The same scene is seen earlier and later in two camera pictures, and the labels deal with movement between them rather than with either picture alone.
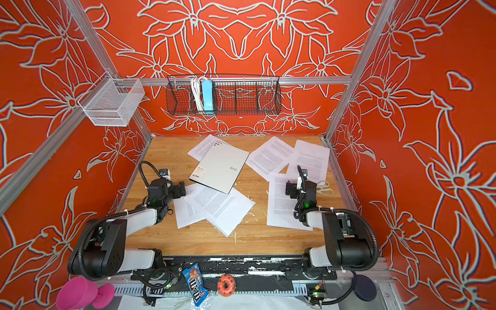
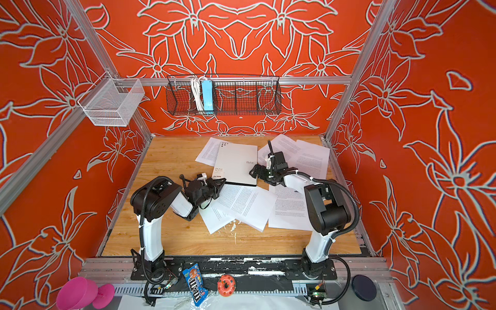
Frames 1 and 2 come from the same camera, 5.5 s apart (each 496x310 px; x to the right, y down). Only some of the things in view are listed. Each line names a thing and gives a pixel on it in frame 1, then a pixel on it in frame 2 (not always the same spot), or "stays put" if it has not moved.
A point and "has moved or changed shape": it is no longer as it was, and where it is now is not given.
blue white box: x=207 y=95 stays put
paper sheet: x=312 y=160 stays put
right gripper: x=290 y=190 to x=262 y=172
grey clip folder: x=220 y=166 has moved or changed shape
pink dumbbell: x=78 y=292 stays put
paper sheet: x=272 y=157 has moved or changed shape
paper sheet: x=196 y=152 to x=208 y=154
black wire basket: x=232 y=95 stays put
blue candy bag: x=195 y=283 stays put
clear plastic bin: x=112 y=102 stays put
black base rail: x=268 y=268 stays put
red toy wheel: x=226 y=285 stays put
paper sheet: x=225 y=212 has moved or changed shape
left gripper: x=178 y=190 to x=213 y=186
